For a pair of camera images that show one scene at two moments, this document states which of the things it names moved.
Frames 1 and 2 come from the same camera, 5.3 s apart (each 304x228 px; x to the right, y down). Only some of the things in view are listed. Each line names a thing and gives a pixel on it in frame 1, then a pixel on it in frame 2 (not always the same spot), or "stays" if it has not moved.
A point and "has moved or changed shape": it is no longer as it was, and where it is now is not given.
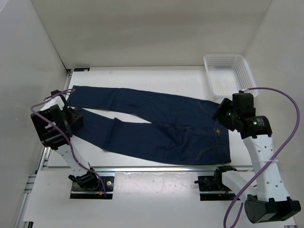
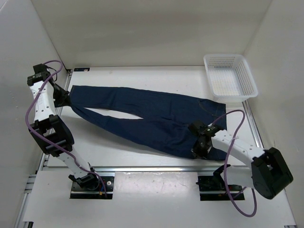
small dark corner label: (81, 69) stays
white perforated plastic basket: (228, 74) stays
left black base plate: (94, 190) stays
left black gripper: (76, 116) -> (64, 97)
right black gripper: (225, 105) -> (197, 153)
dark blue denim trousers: (181, 129) has moved or changed shape
